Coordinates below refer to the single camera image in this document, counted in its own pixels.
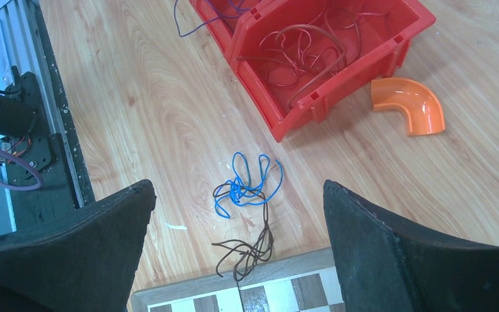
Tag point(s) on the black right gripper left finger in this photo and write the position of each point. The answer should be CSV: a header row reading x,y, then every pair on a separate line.
x,y
84,261

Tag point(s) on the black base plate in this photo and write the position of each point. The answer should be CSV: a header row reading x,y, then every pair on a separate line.
x,y
55,148

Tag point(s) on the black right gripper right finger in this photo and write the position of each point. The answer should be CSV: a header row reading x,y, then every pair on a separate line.
x,y
386,262

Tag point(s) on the orange plastic piece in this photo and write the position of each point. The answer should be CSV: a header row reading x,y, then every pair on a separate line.
x,y
420,107

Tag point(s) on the red plastic compartment tray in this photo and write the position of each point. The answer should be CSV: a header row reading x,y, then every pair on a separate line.
x,y
297,59

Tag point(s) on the wooden chessboard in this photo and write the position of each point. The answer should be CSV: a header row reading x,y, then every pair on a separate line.
x,y
304,282

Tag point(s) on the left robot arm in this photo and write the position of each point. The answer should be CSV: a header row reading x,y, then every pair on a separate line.
x,y
17,118

